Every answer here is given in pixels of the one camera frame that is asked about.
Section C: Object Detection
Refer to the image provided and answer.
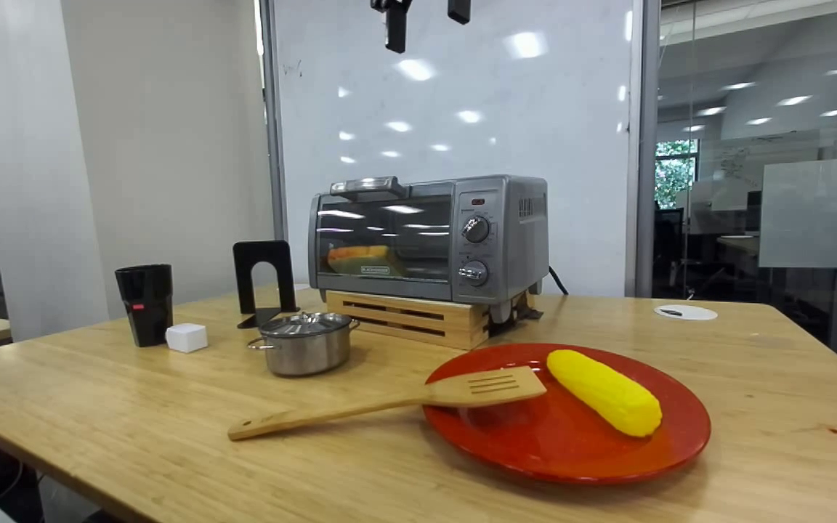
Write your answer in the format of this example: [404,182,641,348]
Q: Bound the oven knob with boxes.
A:
[462,215,490,243]
[455,262,487,288]

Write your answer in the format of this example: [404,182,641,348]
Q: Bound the whiteboard panel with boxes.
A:
[262,0,657,295]

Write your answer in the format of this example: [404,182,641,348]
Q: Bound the silver toaster oven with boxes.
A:
[307,175,549,304]

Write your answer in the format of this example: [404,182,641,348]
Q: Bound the black metal bookend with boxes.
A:
[228,239,299,332]

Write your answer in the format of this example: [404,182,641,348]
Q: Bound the wooden crate stand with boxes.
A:
[323,288,545,352]

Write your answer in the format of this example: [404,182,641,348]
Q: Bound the small steel pot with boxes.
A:
[254,311,358,377]

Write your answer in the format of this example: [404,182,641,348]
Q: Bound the black plastic cup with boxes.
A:
[116,263,172,345]

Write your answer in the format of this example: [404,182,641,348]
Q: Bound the white table grommet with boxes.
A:
[653,301,717,323]

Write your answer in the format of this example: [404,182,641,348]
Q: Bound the wooden slotted spatula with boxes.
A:
[227,365,545,441]

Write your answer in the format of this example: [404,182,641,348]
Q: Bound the small white box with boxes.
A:
[166,323,209,352]

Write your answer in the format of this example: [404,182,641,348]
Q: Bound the yellow toy corn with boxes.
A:
[545,348,663,439]

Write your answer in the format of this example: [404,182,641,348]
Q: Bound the red plate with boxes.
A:
[423,342,711,484]

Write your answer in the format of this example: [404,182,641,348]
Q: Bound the black oven power cable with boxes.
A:
[542,263,571,298]

